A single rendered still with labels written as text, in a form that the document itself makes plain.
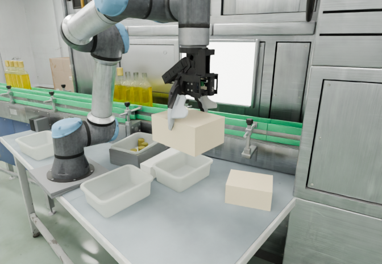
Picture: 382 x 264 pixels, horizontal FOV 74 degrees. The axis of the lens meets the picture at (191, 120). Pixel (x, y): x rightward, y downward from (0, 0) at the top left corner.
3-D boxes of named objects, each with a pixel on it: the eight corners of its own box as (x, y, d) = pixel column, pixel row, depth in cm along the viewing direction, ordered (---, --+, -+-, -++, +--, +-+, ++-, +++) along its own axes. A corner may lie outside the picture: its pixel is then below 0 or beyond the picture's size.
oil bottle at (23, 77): (33, 98, 198) (26, 61, 189) (26, 99, 193) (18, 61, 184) (29, 97, 200) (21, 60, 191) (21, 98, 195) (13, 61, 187)
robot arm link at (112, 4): (46, 19, 87) (103, -43, 50) (79, 22, 94) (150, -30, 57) (51, 54, 88) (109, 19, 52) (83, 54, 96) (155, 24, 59)
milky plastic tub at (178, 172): (215, 177, 112) (215, 159, 110) (179, 199, 97) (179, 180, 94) (186, 164, 123) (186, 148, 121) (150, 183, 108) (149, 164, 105)
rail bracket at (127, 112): (143, 119, 143) (142, 98, 140) (123, 128, 129) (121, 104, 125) (139, 119, 145) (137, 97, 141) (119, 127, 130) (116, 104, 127)
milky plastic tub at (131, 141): (165, 152, 133) (165, 136, 131) (138, 170, 114) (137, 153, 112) (138, 145, 141) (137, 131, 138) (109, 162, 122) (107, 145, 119)
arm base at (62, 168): (59, 184, 101) (56, 161, 98) (46, 170, 111) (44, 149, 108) (95, 172, 111) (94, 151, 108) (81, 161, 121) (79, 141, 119)
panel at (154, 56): (254, 107, 132) (260, 38, 121) (253, 108, 129) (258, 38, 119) (121, 91, 171) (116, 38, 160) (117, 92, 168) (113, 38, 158)
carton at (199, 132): (194, 156, 61) (195, 127, 59) (152, 140, 72) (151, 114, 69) (223, 142, 70) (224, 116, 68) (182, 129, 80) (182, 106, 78)
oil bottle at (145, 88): (153, 117, 149) (152, 81, 142) (148, 120, 144) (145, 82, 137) (145, 116, 151) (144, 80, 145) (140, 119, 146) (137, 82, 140)
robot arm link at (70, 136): (50, 149, 109) (46, 119, 105) (82, 143, 117) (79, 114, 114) (58, 159, 100) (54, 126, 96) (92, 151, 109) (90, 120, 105)
